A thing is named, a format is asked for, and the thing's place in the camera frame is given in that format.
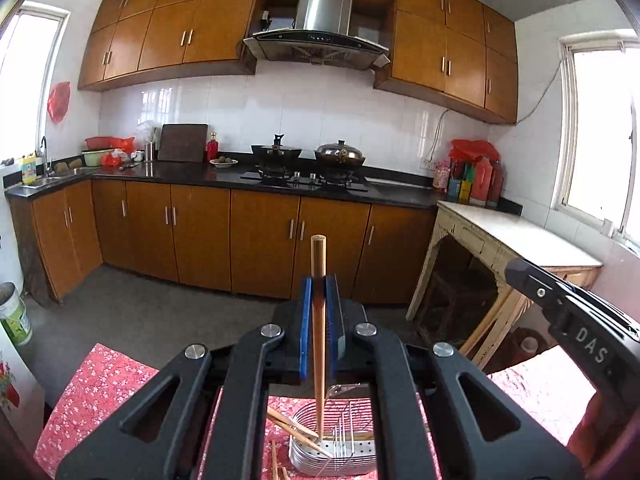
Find wok with metal lid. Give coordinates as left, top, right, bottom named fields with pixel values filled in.
left=314, top=140, right=367, bottom=179

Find black kitchen countertop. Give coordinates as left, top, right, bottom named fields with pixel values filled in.
left=5, top=157, right=523, bottom=213

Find red bag on wall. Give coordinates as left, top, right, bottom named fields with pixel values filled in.
left=47, top=81, right=71, bottom=123

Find black wok with lid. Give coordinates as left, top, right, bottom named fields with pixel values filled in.
left=251, top=133, right=303, bottom=177

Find large red plastic bag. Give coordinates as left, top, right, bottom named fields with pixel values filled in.
left=450, top=139, right=501, bottom=164

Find dark red thermos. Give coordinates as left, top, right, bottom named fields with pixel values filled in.
left=488, top=160, right=505, bottom=209

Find red floral tablecloth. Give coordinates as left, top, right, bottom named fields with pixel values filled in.
left=34, top=342, right=612, bottom=480

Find wooden wall cabinets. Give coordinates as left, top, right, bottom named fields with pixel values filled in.
left=77, top=0, right=519, bottom=126

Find dark wooden cutting board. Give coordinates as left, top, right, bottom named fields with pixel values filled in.
left=159, top=123, right=209, bottom=163

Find person's right hand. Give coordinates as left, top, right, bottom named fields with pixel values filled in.
left=567, top=392, right=609, bottom=461

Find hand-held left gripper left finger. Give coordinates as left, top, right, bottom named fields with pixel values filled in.
left=55, top=275, right=314, bottom=480

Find white wall cable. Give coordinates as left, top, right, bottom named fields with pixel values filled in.
left=431, top=52, right=571, bottom=162

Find black gas stove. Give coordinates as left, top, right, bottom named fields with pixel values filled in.
left=240, top=170, right=373, bottom=194

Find green and blue boxes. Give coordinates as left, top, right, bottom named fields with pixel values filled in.
left=447, top=162, right=474, bottom=205

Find dark wooden stool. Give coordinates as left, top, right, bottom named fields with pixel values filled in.
left=429, top=269, right=497, bottom=343

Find cream side table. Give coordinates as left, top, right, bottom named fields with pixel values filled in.
left=406, top=200, right=603, bottom=372

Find tiled counter with flower decal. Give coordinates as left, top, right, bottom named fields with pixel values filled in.
left=0, top=320, right=47, bottom=443

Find metal wire utensil holder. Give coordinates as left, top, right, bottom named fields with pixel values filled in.
left=289, top=382, right=381, bottom=479

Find small sliding window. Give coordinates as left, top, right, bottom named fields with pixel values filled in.
left=0, top=2, right=71, bottom=167

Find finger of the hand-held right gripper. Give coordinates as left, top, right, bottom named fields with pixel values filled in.
left=504, top=257, right=576, bottom=312

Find large sliding window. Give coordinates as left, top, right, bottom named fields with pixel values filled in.
left=550, top=27, right=640, bottom=247

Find wooden base cabinets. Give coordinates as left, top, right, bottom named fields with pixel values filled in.
left=10, top=177, right=441, bottom=307

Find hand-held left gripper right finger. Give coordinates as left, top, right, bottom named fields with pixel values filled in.
left=325, top=275, right=584, bottom=480

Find white and green bucket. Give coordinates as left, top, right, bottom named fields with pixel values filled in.
left=0, top=282, right=34, bottom=346

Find steel range hood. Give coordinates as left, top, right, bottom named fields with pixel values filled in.
left=243, top=0, right=391, bottom=71

